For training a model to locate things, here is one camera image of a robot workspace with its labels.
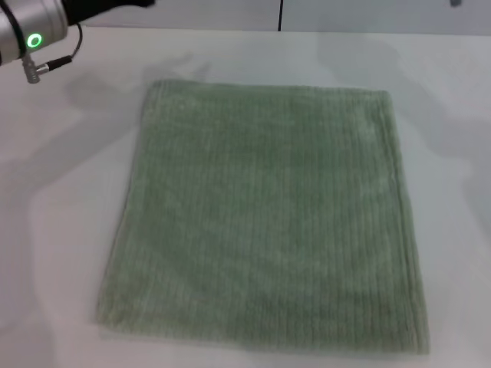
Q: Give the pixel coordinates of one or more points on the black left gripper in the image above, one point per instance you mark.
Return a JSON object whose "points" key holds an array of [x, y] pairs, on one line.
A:
{"points": [[96, 7]]}

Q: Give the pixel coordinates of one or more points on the green ribbed towel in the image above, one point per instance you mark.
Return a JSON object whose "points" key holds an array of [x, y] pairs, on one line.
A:
{"points": [[261, 214]]}

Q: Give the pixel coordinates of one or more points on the black vertical wall strip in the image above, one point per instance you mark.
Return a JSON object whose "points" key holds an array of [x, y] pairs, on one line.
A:
{"points": [[280, 15]]}

